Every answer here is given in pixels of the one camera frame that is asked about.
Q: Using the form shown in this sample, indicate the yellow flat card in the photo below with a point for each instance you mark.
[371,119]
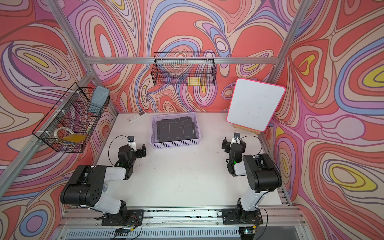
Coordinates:
[75,138]

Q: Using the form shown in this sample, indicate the white remote control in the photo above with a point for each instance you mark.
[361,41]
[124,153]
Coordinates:
[137,116]

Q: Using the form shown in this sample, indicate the wooden whiteboard stand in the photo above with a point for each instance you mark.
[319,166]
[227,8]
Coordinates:
[246,129]

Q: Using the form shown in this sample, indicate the black wire basket left wall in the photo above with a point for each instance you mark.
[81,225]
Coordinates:
[73,110]

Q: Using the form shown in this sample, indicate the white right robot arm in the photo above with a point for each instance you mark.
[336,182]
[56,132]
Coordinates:
[263,178]

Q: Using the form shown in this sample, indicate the black wire basket wall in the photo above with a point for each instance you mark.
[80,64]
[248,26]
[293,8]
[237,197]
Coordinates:
[173,68]
[73,110]

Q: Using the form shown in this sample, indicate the yellow sponge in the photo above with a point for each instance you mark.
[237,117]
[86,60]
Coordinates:
[193,81]

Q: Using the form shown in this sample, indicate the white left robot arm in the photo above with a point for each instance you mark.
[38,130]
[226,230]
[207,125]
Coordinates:
[88,185]

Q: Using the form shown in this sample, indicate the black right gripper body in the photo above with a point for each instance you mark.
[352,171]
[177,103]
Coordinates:
[230,160]

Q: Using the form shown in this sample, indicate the dark grey grid pillowcase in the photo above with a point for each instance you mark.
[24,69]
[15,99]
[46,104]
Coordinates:
[179,129]

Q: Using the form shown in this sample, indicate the black wire basket back wall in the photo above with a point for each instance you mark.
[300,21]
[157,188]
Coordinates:
[173,68]

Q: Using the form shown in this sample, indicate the purple plastic basket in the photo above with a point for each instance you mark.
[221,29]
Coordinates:
[157,145]

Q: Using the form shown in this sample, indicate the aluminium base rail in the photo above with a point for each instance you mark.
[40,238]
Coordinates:
[280,222]

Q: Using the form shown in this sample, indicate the white tape roll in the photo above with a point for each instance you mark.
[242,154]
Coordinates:
[63,133]

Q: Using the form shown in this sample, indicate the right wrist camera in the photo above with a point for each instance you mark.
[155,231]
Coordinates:
[236,138]

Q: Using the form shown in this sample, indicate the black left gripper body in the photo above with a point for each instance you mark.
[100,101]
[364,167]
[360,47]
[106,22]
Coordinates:
[133,156]

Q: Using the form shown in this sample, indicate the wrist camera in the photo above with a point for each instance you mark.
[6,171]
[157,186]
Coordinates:
[236,138]
[132,143]

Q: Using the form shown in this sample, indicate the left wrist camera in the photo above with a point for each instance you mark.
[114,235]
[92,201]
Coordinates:
[132,143]

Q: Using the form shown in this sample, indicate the grey blue sponge block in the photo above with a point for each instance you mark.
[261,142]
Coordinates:
[100,96]

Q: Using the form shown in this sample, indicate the pink framed whiteboard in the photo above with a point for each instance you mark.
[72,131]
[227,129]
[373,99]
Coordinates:
[254,103]

